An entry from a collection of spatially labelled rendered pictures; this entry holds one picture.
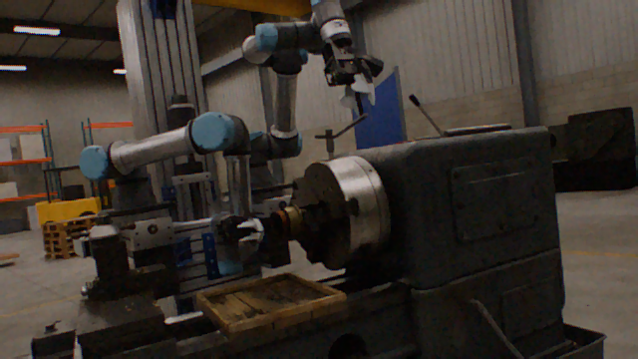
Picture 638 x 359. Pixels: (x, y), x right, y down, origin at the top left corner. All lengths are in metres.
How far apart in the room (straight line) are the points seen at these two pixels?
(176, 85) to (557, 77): 10.25
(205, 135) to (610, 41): 10.51
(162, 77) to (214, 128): 0.66
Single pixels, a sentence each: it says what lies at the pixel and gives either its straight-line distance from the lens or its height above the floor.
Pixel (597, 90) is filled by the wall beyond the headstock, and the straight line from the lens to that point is 11.37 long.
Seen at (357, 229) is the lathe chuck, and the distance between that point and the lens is 1.20.
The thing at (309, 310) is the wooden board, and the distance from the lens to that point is 1.14.
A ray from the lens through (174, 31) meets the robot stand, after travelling 2.09.
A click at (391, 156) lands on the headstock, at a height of 1.22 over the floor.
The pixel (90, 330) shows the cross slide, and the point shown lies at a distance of 1.03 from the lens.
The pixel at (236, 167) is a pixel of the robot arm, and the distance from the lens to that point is 1.56.
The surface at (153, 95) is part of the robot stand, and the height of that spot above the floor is 1.59.
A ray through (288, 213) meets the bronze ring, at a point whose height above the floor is 1.11.
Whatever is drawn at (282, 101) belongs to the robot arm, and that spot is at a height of 1.49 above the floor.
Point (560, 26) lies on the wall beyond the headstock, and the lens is 11.76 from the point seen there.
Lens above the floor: 1.23
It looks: 3 degrees down
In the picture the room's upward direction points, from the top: 8 degrees counter-clockwise
